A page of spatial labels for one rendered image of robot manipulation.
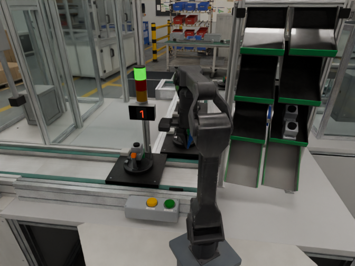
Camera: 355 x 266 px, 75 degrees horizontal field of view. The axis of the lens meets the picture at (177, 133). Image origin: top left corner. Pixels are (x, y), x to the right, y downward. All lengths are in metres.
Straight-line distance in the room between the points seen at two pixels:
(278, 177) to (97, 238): 0.76
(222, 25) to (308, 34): 7.24
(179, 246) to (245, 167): 0.47
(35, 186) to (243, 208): 0.91
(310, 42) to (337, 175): 1.17
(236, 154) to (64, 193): 0.77
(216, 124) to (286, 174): 0.66
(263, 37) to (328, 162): 1.12
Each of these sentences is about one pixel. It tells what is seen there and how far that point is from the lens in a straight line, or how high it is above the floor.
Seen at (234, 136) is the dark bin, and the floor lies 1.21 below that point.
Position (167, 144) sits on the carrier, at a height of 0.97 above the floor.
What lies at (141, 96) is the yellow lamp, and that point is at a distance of 1.07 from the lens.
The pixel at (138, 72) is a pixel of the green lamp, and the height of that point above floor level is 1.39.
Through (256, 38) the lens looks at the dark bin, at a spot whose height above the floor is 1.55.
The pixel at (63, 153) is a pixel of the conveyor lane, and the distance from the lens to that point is 1.40.
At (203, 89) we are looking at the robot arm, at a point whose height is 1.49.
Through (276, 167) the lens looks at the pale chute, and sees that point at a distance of 1.07.
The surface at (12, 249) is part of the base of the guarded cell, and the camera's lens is 1.55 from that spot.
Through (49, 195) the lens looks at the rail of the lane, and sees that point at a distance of 1.20.
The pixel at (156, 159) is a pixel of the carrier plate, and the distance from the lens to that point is 1.18.
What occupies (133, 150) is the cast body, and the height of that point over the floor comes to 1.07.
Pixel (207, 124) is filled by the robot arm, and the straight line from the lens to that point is 0.46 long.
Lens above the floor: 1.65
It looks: 29 degrees down
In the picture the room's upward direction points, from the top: straight up
